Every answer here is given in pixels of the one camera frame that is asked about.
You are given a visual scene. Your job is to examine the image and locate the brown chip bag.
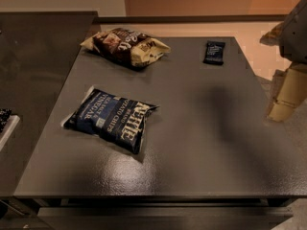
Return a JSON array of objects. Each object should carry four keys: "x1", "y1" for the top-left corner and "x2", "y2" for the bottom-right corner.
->
[{"x1": 81, "y1": 28, "x2": 171, "y2": 69}]

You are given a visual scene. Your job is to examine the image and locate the dark blue rxbar wrapper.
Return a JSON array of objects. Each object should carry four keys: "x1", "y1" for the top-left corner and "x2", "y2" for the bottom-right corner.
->
[{"x1": 203, "y1": 41, "x2": 225, "y2": 65}]

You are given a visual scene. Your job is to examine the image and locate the blue kettle chip bag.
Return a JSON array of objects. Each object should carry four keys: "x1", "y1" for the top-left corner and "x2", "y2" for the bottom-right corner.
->
[{"x1": 61, "y1": 86, "x2": 157, "y2": 154}]

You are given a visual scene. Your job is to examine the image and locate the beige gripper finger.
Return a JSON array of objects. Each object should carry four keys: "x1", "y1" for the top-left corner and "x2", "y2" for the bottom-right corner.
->
[
  {"x1": 266, "y1": 62, "x2": 307, "y2": 122},
  {"x1": 260, "y1": 23, "x2": 283, "y2": 46}
]

